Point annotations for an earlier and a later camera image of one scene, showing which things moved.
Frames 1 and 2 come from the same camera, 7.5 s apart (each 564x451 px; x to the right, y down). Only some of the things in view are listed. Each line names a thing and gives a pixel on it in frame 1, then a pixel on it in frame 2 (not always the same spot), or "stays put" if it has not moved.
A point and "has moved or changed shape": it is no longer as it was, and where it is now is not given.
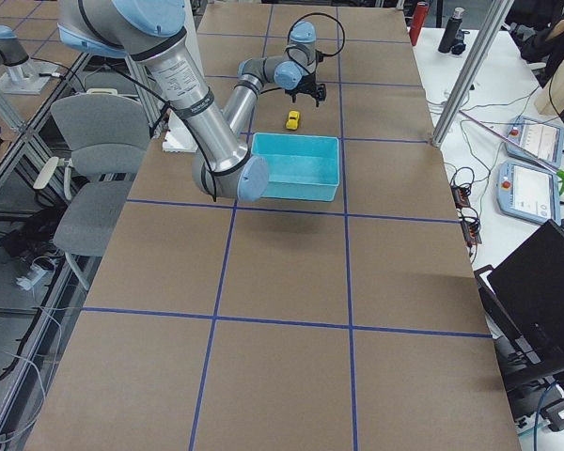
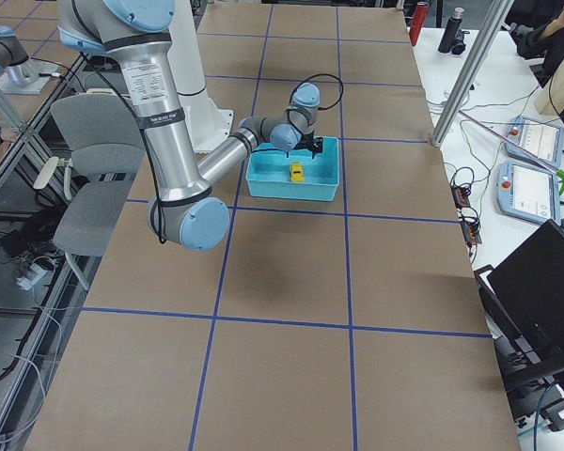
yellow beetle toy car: (292, 120) has moved or changed shape
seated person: (553, 40) stays put
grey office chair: (108, 135) stays put
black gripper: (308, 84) → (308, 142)
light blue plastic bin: (300, 167) stays put
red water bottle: (419, 18) stays put
